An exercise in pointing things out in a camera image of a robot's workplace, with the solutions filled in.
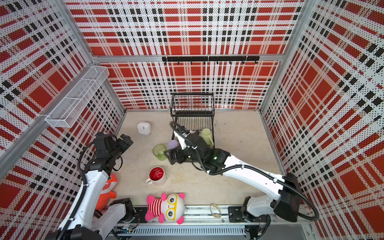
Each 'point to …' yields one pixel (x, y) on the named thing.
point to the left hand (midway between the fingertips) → (125, 144)
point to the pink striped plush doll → (170, 208)
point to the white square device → (144, 128)
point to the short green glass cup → (158, 151)
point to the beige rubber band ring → (217, 216)
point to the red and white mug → (157, 175)
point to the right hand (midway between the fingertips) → (172, 150)
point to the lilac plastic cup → (173, 144)
